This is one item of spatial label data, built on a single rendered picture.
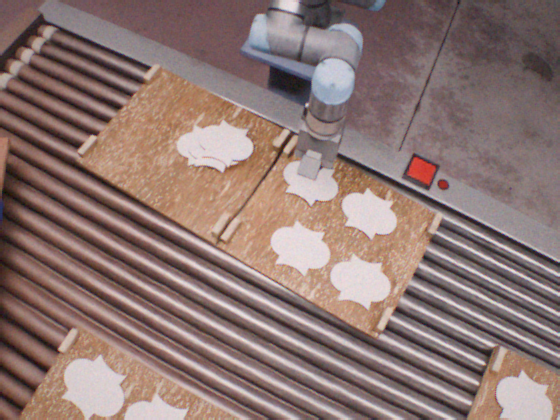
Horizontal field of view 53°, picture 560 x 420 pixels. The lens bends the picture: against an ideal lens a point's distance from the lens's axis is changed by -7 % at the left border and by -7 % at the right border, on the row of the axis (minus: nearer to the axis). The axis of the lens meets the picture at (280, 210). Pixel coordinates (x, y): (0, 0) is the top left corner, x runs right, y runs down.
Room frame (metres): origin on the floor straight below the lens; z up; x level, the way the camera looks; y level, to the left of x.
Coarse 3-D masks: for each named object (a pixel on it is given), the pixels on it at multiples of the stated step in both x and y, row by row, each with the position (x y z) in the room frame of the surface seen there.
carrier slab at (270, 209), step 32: (288, 160) 0.78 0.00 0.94; (256, 192) 0.68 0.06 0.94; (352, 192) 0.71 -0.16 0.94; (384, 192) 0.73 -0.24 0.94; (256, 224) 0.59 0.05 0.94; (288, 224) 0.61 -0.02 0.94; (320, 224) 0.62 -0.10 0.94; (416, 224) 0.66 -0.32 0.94; (256, 256) 0.52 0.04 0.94; (384, 256) 0.56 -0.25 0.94; (416, 256) 0.57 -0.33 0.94; (288, 288) 0.45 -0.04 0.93; (320, 288) 0.46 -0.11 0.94; (352, 320) 0.40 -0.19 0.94
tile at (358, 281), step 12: (336, 264) 0.52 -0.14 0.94; (348, 264) 0.53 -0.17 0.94; (360, 264) 0.53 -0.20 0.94; (372, 264) 0.53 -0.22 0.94; (336, 276) 0.49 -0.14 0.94; (348, 276) 0.50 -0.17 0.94; (360, 276) 0.50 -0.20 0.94; (372, 276) 0.51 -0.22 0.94; (384, 276) 0.51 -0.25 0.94; (336, 288) 0.47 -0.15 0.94; (348, 288) 0.47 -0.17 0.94; (360, 288) 0.47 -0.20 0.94; (372, 288) 0.48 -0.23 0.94; (384, 288) 0.48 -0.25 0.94; (348, 300) 0.44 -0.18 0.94; (360, 300) 0.45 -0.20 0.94; (372, 300) 0.45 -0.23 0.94
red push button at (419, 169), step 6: (414, 162) 0.83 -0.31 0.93; (420, 162) 0.84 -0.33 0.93; (426, 162) 0.84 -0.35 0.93; (414, 168) 0.81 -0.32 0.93; (420, 168) 0.82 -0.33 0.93; (426, 168) 0.82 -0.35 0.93; (432, 168) 0.82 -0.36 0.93; (408, 174) 0.79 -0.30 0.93; (414, 174) 0.80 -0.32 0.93; (420, 174) 0.80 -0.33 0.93; (426, 174) 0.80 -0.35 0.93; (432, 174) 0.81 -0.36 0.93; (420, 180) 0.78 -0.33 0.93; (426, 180) 0.79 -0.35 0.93
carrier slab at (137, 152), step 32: (160, 96) 0.91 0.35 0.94; (192, 96) 0.92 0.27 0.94; (128, 128) 0.80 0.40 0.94; (160, 128) 0.81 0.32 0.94; (192, 128) 0.83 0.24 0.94; (256, 128) 0.85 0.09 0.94; (96, 160) 0.70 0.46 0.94; (128, 160) 0.71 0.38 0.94; (160, 160) 0.72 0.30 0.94; (256, 160) 0.76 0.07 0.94; (128, 192) 0.63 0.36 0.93; (160, 192) 0.64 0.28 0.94; (192, 192) 0.65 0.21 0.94; (224, 192) 0.66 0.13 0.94; (192, 224) 0.57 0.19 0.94
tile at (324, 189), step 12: (288, 168) 0.75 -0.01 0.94; (324, 168) 0.76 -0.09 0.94; (288, 180) 0.72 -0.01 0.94; (300, 180) 0.72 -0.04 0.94; (312, 180) 0.73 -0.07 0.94; (324, 180) 0.73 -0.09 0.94; (288, 192) 0.68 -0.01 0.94; (300, 192) 0.69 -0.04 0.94; (312, 192) 0.69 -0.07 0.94; (324, 192) 0.70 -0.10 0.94; (336, 192) 0.70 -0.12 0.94; (312, 204) 0.66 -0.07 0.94
